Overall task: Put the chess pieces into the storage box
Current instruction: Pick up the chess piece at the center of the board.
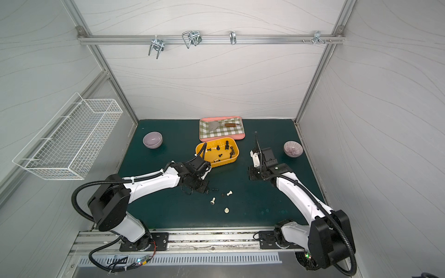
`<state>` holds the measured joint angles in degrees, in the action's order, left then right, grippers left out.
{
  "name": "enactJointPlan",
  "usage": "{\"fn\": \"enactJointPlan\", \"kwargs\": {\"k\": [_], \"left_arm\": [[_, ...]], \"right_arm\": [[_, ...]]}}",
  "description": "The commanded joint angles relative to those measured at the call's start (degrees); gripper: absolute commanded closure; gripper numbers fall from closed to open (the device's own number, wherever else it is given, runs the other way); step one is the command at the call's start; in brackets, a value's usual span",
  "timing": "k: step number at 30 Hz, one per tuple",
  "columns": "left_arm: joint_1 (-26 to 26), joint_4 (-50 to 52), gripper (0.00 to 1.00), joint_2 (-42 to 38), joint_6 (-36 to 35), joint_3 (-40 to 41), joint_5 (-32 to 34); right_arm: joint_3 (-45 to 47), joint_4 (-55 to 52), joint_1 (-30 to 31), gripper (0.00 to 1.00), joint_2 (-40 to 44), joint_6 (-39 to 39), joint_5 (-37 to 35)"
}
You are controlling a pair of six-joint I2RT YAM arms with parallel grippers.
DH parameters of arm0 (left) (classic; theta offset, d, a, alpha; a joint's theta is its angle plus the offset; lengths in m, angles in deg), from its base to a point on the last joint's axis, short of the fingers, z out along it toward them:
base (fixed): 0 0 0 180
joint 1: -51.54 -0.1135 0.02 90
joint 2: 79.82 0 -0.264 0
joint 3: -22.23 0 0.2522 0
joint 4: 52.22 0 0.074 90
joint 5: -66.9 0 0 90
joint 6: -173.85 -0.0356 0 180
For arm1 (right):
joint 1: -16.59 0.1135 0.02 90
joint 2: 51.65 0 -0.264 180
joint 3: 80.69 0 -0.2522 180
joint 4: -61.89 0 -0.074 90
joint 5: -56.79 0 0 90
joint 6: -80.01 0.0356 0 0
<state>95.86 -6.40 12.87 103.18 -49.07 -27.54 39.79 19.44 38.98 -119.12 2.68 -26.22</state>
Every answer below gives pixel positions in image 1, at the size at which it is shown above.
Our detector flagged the metal bracket right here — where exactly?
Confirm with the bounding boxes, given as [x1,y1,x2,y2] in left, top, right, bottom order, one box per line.
[301,31,331,45]

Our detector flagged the metal u-bolt clamp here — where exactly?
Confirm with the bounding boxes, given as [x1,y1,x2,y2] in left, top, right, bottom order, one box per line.
[181,31,202,49]
[148,37,165,59]

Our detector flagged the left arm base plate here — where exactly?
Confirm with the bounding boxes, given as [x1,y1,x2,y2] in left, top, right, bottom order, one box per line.
[119,232,169,252]

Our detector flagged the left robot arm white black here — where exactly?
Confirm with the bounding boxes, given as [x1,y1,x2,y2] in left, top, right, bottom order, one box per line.
[71,145,212,273]

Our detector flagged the pink patterned bowl right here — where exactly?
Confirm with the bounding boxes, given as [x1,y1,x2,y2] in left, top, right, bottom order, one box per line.
[283,141,304,158]

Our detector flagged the pink tray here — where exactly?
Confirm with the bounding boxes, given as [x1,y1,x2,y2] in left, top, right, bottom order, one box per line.
[199,116,246,142]

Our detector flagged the metal u-bolt clamp middle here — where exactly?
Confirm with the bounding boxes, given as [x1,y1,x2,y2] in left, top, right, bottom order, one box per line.
[181,31,202,49]

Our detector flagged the white wire basket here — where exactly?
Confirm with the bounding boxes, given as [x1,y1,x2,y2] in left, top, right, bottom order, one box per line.
[12,93,123,181]

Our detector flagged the spatula with wooden handle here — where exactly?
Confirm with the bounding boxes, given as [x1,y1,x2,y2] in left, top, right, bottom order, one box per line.
[209,121,241,132]

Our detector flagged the aluminium crossbar rail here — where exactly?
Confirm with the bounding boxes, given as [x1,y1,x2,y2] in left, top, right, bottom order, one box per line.
[78,33,346,46]

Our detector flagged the metal u-bolt clamp left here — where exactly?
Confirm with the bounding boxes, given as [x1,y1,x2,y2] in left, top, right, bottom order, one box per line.
[148,37,165,59]

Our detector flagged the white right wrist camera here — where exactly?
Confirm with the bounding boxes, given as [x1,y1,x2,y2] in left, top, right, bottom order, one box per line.
[250,149,261,168]

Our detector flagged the yellow plastic storage box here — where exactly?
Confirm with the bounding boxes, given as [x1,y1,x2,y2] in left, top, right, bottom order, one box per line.
[195,137,240,168]

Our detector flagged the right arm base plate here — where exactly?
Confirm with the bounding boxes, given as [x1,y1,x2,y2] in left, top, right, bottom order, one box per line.
[253,231,289,250]

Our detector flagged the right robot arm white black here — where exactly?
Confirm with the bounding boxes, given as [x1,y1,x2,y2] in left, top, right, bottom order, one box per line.
[249,141,358,277]

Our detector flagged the green checkered cloth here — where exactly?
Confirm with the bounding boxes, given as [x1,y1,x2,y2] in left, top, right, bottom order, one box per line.
[200,117,244,139]

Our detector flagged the purple bowl left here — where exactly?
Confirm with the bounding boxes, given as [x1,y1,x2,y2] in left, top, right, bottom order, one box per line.
[143,132,163,149]

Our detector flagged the metal hook clamp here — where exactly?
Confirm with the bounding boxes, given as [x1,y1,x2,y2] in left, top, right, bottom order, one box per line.
[229,31,236,45]

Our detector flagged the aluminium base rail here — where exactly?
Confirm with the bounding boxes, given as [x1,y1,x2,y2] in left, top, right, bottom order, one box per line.
[69,227,304,255]

